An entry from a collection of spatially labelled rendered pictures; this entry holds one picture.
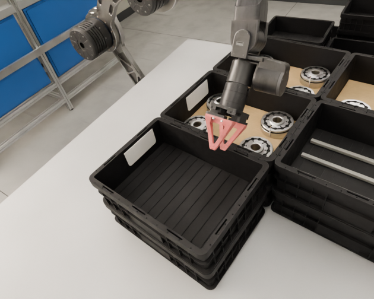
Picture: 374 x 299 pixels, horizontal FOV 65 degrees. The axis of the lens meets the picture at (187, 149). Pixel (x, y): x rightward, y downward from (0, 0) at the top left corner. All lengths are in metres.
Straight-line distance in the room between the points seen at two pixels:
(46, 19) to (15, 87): 0.57
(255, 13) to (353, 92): 0.64
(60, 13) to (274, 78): 2.29
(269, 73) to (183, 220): 0.43
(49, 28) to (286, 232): 2.30
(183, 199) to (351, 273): 0.47
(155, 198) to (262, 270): 0.35
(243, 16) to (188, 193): 0.48
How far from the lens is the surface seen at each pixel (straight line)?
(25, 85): 2.64
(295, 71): 1.29
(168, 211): 0.84
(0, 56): 2.52
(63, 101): 2.84
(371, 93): 1.22
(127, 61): 1.81
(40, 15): 2.66
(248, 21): 0.66
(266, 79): 0.65
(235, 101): 0.66
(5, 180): 2.59
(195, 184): 0.87
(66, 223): 1.10
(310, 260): 0.91
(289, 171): 0.77
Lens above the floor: 1.52
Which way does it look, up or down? 46 degrees down
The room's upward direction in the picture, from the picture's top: 12 degrees counter-clockwise
